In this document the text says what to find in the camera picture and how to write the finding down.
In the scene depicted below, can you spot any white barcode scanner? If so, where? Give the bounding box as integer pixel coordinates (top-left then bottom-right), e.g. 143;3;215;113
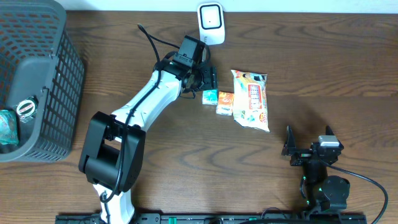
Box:
197;2;226;45

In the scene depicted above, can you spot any orange small snack packet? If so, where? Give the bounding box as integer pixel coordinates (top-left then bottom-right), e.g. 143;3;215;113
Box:
216;91;234;116

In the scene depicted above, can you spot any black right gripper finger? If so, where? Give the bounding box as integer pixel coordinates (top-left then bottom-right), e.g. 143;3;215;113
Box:
281;126;296;156
325;126;340;146

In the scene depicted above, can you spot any small teal tissue pack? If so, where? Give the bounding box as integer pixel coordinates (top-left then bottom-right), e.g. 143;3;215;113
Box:
202;90;218;105

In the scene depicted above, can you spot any large white snack bag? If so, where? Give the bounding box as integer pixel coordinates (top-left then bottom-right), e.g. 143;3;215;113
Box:
231;70;270;133

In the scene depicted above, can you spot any grey plastic mesh basket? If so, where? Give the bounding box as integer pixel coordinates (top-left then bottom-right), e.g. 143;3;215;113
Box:
1;1;85;162

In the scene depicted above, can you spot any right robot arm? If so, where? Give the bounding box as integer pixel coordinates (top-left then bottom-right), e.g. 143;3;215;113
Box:
282;126;350;219

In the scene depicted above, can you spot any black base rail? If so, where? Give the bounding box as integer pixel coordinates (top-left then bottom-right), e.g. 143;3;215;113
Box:
55;212;367;224

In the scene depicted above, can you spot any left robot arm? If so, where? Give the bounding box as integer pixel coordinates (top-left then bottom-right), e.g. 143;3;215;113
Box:
78;35;217;223

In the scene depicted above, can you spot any teal snack packet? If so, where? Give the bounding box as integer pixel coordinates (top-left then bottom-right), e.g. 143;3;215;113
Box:
1;110;19;145

